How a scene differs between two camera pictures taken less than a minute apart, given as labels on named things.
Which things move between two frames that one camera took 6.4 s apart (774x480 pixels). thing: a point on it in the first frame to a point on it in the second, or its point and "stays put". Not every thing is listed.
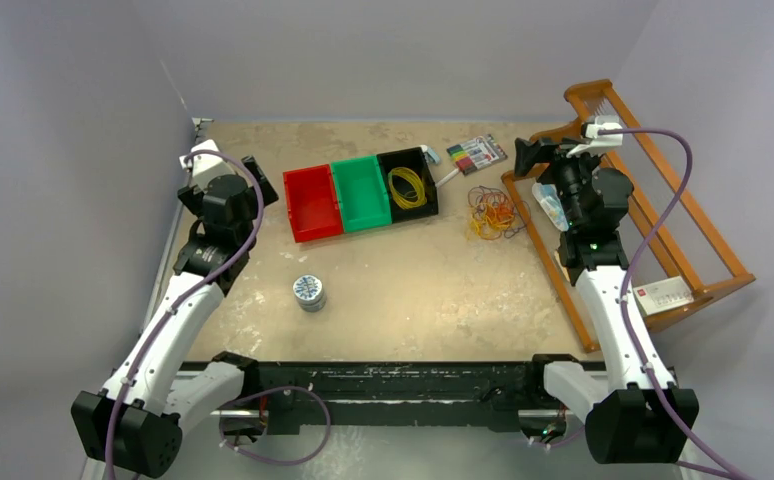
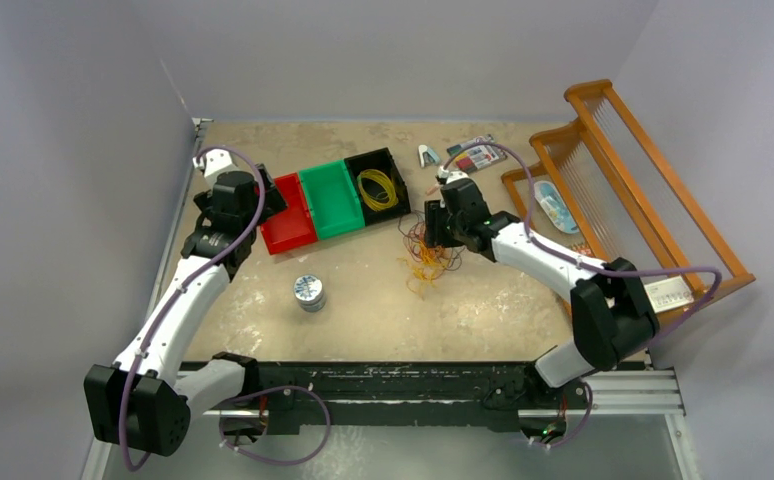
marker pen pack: (476, 153) stays put
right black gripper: (559, 160) to (435, 216)
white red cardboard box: (663, 295) stays put
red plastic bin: (313, 203) to (292, 227)
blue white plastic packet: (548, 198) stays put
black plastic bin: (416, 160) to (379, 185)
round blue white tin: (309, 292) stays put
